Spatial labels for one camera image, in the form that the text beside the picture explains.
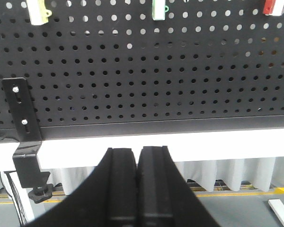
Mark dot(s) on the red lower toggle switch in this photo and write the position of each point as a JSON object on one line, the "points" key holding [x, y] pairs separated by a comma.
{"points": [[273, 7]]}

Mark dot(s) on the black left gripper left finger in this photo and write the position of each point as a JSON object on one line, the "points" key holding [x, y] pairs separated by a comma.
{"points": [[107, 198]]}

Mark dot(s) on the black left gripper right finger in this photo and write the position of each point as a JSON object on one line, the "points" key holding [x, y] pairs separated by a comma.
{"points": [[164, 197]]}

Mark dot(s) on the left black table clamp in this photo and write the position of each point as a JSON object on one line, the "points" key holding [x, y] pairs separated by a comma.
{"points": [[30, 140]]}

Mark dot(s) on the black perforated pegboard panel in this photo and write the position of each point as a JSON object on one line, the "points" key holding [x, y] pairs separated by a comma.
{"points": [[105, 67]]}

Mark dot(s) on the yellow lower toggle switch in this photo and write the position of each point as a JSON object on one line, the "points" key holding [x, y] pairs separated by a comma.
{"points": [[38, 13]]}

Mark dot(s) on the green lower toggle switch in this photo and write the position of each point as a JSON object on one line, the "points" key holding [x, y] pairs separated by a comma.
{"points": [[158, 10]]}

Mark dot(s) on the white standing desk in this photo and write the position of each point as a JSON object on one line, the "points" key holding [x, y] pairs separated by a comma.
{"points": [[81, 152]]}

